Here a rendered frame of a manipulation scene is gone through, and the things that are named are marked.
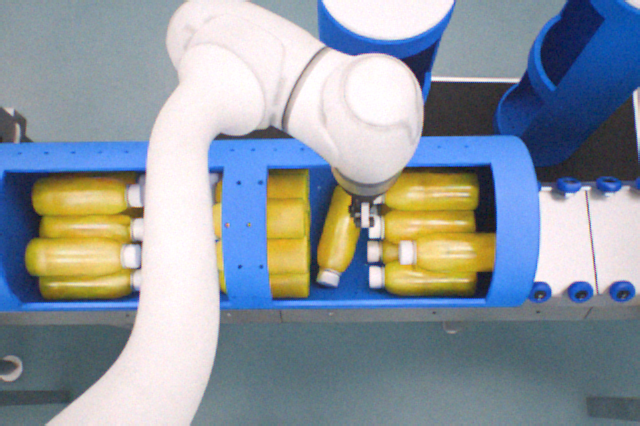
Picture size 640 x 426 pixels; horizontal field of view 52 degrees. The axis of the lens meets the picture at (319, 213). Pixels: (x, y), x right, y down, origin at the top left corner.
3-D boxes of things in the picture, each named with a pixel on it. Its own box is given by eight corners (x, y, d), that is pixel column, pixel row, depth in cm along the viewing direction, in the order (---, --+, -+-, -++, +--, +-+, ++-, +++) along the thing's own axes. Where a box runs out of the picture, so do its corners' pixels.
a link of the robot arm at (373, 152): (431, 130, 75) (333, 77, 77) (455, 66, 60) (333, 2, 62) (385, 208, 73) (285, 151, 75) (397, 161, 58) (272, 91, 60)
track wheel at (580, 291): (597, 286, 117) (594, 279, 119) (572, 287, 117) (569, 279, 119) (592, 304, 120) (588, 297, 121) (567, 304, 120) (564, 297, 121)
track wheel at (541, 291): (555, 287, 117) (552, 279, 119) (530, 287, 117) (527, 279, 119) (550, 305, 120) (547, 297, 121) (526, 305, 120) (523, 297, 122)
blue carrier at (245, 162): (500, 312, 121) (549, 299, 93) (30, 316, 123) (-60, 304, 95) (490, 163, 127) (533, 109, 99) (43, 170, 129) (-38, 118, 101)
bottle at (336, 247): (328, 185, 121) (304, 269, 117) (349, 182, 116) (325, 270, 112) (355, 198, 125) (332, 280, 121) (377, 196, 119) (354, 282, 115)
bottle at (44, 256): (39, 279, 113) (133, 278, 112) (21, 273, 106) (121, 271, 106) (43, 242, 114) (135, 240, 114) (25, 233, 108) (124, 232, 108)
